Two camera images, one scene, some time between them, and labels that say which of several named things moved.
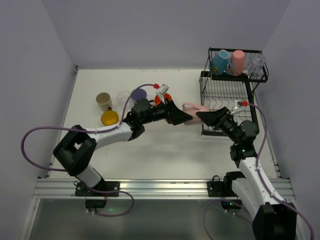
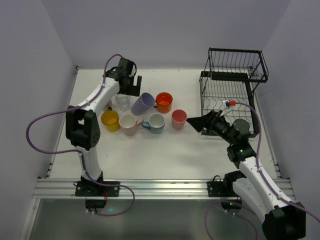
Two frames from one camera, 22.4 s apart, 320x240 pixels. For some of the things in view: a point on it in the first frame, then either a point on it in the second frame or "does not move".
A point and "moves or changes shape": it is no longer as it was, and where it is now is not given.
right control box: (231, 204) does not move
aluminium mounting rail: (66, 188) does not move
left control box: (95, 203) does not move
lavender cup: (138, 94) moves or changes shape
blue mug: (221, 64) -> (155, 123)
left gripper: (169, 113) -> (135, 89)
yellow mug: (109, 117) does not move
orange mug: (158, 101) does not move
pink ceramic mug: (191, 109) moves or changes shape
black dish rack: (229, 83) does not move
